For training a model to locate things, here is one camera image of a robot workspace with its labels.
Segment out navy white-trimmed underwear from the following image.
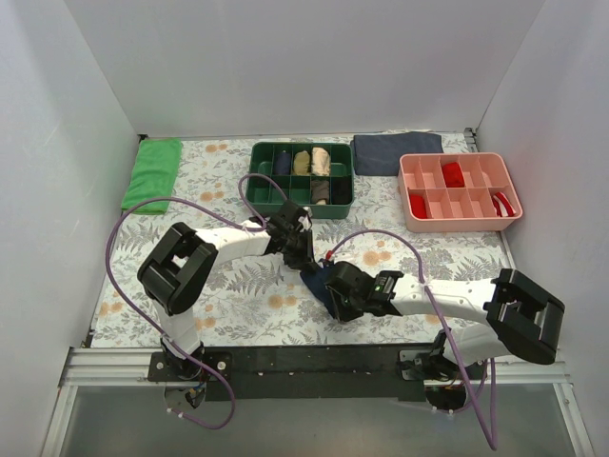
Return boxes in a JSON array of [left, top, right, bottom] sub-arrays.
[[300, 267, 335, 317]]

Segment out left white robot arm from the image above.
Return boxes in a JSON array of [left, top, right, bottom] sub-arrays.
[[137, 200, 320, 381]]

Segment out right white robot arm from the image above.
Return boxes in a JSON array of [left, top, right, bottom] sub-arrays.
[[323, 262, 565, 379]]

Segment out rolled grey brown underwear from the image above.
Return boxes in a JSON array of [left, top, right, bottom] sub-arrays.
[[310, 180, 330, 205]]

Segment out rolled tan underwear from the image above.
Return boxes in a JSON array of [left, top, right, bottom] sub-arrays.
[[292, 150, 310, 176]]

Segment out rolled black underwear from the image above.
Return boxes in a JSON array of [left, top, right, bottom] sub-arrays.
[[331, 176, 353, 205]]

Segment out rolled navy underwear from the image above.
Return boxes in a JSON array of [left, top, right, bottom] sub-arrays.
[[273, 150, 291, 175]]

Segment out rolled cream underwear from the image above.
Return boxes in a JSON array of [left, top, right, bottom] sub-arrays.
[[311, 147, 331, 176]]

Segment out rolled red underwear left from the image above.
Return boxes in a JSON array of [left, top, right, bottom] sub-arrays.
[[408, 193, 428, 219]]

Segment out rolled red underwear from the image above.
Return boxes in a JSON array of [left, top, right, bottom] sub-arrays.
[[442, 162, 465, 189], [408, 193, 428, 219]]

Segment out rolled red underwear top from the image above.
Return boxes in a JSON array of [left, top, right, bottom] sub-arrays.
[[442, 162, 465, 189]]

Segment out red white striped underwear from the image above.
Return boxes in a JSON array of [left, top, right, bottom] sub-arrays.
[[491, 191, 516, 218]]

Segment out green divided organizer tray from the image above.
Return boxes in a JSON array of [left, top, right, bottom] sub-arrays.
[[246, 142, 355, 220]]

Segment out floral table mat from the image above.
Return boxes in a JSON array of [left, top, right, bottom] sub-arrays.
[[91, 138, 514, 348]]

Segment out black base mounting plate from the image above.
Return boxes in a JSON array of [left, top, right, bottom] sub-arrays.
[[147, 346, 486, 404]]

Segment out dark blue folded cloth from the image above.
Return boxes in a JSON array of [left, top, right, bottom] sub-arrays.
[[351, 131, 443, 176]]

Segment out pink divided organizer tray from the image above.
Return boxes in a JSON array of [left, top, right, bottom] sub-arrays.
[[398, 152, 523, 233]]

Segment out green folded towel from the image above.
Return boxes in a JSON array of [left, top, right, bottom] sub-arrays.
[[121, 138, 183, 211]]

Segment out aluminium frame rail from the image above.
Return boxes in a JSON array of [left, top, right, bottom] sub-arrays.
[[43, 348, 594, 456]]

